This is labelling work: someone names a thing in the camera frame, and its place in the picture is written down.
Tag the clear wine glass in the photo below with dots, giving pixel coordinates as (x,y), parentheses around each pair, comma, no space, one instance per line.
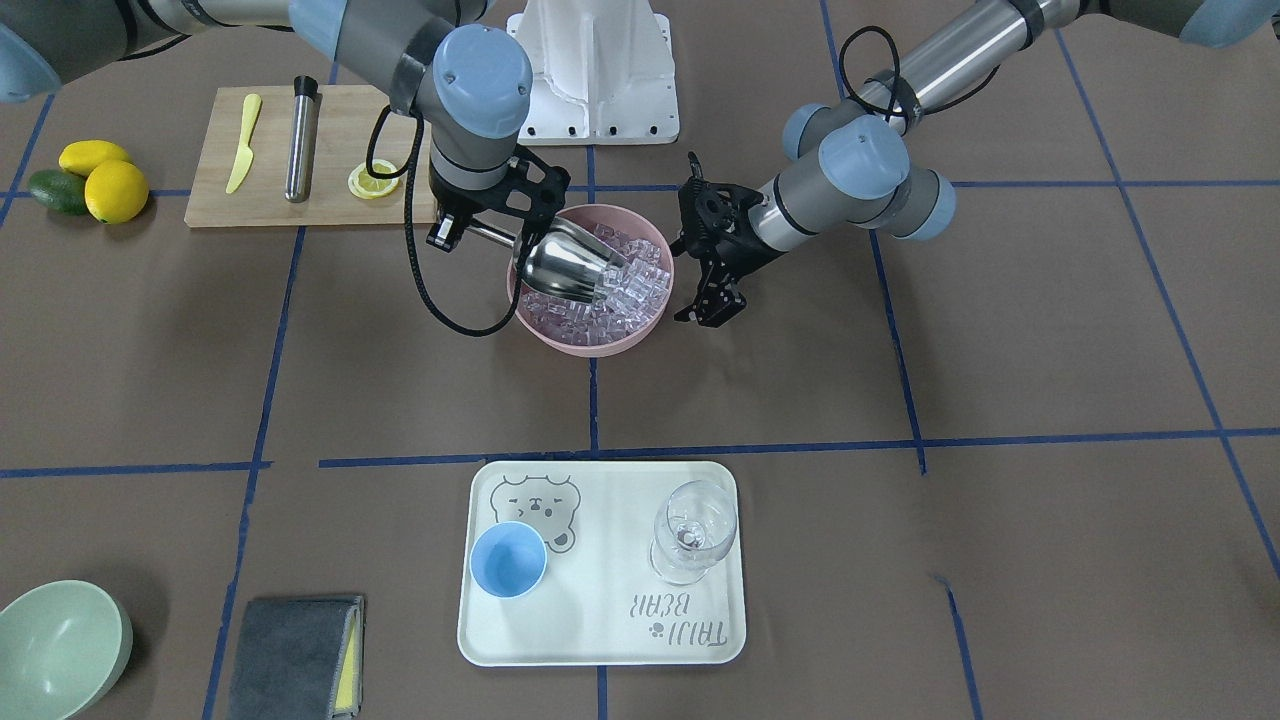
(694,529)

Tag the yellow plastic knife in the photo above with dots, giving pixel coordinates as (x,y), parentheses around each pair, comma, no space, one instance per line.
(243,160)

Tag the wooden cutting board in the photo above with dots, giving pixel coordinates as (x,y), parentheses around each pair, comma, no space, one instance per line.
(347,114)

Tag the lemon slice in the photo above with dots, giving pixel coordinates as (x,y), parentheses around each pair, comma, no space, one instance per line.
(374,179)

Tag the green bowl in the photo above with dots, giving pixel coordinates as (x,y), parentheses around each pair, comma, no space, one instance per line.
(64,645)

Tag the pink bowl of ice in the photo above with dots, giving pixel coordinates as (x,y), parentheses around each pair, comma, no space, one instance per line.
(635,299)

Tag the steel ice scoop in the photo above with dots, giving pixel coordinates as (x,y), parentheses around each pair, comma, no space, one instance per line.
(567,262)

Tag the blue plastic cup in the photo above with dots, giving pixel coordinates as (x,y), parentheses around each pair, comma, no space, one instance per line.
(508,560)

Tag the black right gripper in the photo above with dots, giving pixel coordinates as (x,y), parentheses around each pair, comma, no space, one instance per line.
(462,209)

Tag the steel rolling pin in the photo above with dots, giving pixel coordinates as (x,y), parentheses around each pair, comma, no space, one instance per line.
(306,106)

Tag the yellow lemon back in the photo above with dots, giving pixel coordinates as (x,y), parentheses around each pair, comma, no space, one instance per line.
(82,157)

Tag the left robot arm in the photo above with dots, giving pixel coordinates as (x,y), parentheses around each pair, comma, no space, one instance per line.
(848,163)

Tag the green avocado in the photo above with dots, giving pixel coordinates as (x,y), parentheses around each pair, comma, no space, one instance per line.
(59,191)

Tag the yellow lemon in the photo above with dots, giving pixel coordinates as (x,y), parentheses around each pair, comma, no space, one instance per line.
(116,192)
(82,157)

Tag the grey folded cloth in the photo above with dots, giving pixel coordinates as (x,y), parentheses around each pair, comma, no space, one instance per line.
(300,658)

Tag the yellow lemon front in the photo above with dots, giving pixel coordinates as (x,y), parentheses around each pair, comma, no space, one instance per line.
(116,192)

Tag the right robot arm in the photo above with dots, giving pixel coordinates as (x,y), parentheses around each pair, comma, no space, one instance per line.
(434,61)

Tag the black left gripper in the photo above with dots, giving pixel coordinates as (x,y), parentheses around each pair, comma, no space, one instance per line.
(738,250)

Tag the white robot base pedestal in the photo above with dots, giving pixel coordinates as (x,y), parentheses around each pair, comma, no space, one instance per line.
(603,73)

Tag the cream serving tray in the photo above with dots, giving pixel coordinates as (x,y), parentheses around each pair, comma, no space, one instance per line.
(600,602)

